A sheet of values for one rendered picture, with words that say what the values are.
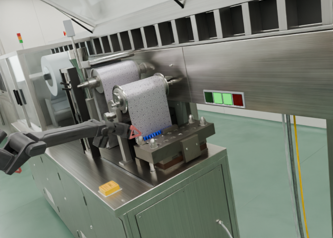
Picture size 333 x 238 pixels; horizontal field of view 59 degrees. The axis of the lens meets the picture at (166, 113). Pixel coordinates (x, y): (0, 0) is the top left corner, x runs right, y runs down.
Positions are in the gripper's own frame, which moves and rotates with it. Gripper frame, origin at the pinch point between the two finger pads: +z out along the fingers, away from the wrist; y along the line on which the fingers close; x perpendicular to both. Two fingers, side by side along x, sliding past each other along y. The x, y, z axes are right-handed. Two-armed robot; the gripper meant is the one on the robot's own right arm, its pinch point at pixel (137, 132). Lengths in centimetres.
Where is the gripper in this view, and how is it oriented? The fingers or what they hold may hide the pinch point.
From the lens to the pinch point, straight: 151.5
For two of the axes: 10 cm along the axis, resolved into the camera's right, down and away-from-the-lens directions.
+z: 7.8, 2.0, 6.0
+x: 2.2, -9.7, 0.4
